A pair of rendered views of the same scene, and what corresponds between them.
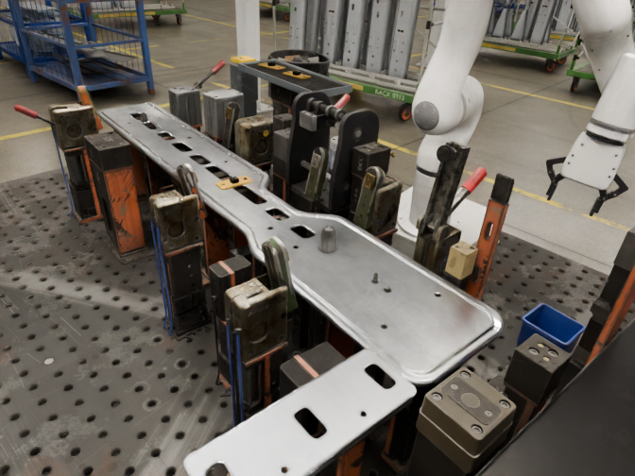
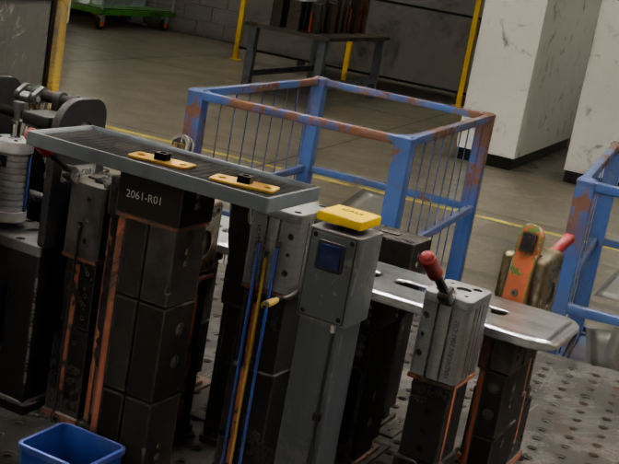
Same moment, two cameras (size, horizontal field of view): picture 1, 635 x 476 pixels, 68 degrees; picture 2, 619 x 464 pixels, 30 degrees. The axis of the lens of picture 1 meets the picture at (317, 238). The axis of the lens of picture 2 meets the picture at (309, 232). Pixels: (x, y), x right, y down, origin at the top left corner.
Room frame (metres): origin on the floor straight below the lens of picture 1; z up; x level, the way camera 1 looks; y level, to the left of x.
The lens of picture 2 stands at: (2.82, -0.32, 1.45)
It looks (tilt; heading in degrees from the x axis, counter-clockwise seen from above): 13 degrees down; 156
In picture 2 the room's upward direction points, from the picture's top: 10 degrees clockwise
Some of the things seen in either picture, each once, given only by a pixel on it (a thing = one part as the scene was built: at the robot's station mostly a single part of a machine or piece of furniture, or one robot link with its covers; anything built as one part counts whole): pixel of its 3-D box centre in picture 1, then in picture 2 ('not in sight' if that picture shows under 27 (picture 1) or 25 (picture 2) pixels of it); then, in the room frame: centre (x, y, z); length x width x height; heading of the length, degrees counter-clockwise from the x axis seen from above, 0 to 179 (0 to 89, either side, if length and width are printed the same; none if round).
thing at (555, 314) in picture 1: (547, 336); not in sight; (0.82, -0.54, 0.74); 0.11 x 0.10 x 0.09; 41
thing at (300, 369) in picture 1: (313, 427); not in sight; (0.48, -0.01, 0.84); 0.11 x 0.10 x 0.28; 131
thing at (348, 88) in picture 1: (291, 76); (170, 165); (1.40, 0.10, 1.16); 0.37 x 0.14 x 0.02; 41
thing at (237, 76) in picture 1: (246, 129); (316, 398); (1.60, 0.27, 0.92); 0.08 x 0.08 x 0.44; 41
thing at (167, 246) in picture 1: (181, 264); not in sight; (0.85, 0.29, 0.87); 0.12 x 0.09 x 0.35; 131
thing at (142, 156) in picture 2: (296, 73); (162, 156); (1.40, 0.09, 1.17); 0.08 x 0.04 x 0.01; 50
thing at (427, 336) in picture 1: (227, 182); (169, 213); (1.02, 0.22, 1.00); 1.38 x 0.22 x 0.02; 41
